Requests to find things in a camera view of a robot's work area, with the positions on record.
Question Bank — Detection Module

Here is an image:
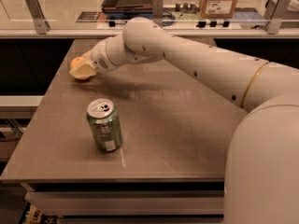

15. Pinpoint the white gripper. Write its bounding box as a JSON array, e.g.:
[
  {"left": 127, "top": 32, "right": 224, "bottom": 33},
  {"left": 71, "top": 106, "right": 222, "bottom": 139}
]
[{"left": 69, "top": 38, "right": 118, "bottom": 80}]

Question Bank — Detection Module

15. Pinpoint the orange fruit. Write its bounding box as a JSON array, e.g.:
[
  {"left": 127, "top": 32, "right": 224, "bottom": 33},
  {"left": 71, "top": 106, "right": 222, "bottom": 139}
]
[{"left": 69, "top": 57, "right": 84, "bottom": 69}]

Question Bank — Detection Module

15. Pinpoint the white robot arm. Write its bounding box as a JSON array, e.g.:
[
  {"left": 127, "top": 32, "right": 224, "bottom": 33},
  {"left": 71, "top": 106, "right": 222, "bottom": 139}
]
[{"left": 69, "top": 18, "right": 299, "bottom": 224}]

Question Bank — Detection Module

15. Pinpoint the green soda can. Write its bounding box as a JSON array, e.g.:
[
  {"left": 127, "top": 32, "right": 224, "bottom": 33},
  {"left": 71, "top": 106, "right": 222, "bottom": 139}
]
[{"left": 86, "top": 98, "right": 122, "bottom": 152}]

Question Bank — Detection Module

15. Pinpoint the dark tray stack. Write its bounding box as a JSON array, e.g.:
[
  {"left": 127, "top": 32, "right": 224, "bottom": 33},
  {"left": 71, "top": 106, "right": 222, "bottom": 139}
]
[{"left": 101, "top": 0, "right": 164, "bottom": 15}]

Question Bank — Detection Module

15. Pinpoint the grey table drawer unit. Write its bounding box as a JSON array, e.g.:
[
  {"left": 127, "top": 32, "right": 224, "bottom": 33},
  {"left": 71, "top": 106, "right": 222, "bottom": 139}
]
[{"left": 25, "top": 182, "right": 224, "bottom": 217}]

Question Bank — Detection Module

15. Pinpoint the cardboard box with label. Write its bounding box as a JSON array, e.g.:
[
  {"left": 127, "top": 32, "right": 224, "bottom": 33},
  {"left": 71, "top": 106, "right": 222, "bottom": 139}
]
[{"left": 200, "top": 0, "right": 237, "bottom": 19}]

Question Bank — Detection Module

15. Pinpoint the left metal glass bracket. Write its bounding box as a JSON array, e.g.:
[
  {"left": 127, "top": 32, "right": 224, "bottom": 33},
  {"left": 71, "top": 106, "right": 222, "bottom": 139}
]
[{"left": 25, "top": 0, "right": 50, "bottom": 35}]

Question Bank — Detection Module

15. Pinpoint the metal glass bracket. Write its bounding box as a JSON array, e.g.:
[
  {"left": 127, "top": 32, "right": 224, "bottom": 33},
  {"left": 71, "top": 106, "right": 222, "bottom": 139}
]
[
  {"left": 152, "top": 0, "right": 164, "bottom": 27},
  {"left": 25, "top": 0, "right": 50, "bottom": 35},
  {"left": 265, "top": 0, "right": 293, "bottom": 35}
]

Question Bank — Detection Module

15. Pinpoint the middle metal glass bracket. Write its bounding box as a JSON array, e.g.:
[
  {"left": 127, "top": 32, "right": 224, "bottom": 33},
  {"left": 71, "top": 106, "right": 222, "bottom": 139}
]
[{"left": 152, "top": 0, "right": 164, "bottom": 27}]

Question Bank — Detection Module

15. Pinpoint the right metal glass bracket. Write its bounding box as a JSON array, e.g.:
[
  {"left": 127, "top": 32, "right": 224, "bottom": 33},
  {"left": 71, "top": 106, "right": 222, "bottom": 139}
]
[{"left": 265, "top": 0, "right": 293, "bottom": 35}]

